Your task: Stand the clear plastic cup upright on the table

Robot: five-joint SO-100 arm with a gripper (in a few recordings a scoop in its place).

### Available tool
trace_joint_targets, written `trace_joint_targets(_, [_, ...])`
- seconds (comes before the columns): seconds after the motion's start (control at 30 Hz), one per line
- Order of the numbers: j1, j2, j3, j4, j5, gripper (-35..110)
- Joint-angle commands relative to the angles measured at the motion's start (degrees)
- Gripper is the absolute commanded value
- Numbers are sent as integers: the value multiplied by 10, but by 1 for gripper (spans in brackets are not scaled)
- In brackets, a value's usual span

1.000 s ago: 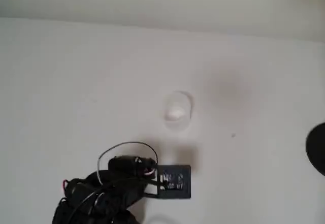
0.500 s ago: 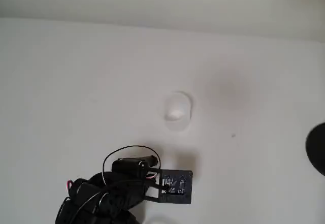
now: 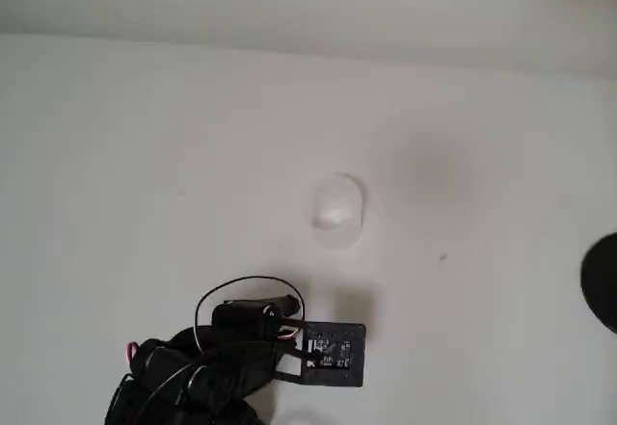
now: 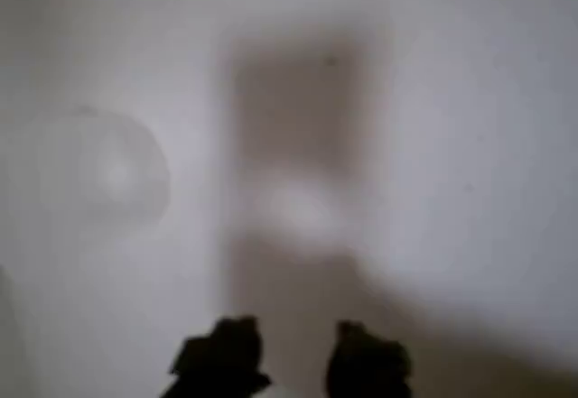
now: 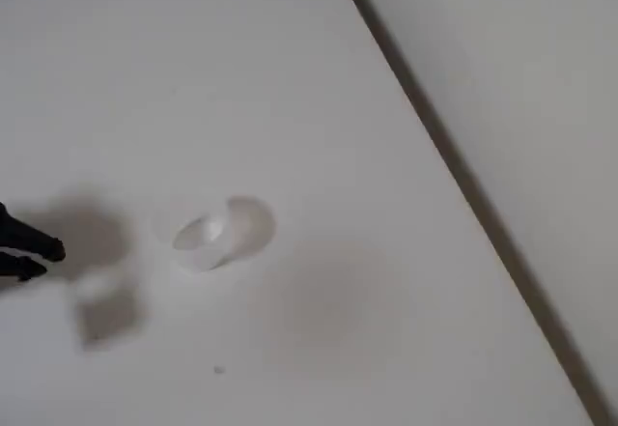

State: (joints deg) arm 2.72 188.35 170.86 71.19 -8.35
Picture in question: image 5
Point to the small clear plastic cup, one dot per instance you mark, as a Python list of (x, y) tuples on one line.
[(207, 247)]

